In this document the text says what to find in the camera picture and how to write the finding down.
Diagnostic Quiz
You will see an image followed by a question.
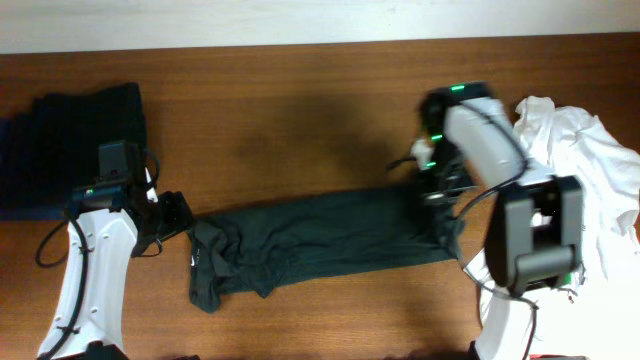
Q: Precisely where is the white t-shirt pile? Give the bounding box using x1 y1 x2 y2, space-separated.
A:
467 96 639 359

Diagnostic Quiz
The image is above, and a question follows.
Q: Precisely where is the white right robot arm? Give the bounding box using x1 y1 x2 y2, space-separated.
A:
415 82 584 359

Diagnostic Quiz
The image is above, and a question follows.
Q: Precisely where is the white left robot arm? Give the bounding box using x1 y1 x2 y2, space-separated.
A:
37 141 194 359

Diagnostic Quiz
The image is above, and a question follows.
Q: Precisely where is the dark green Nike t-shirt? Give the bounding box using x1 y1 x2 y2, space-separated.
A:
188 185 455 313

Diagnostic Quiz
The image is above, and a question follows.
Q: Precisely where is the folded dark navy garment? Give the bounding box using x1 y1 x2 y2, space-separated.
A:
1 83 147 221

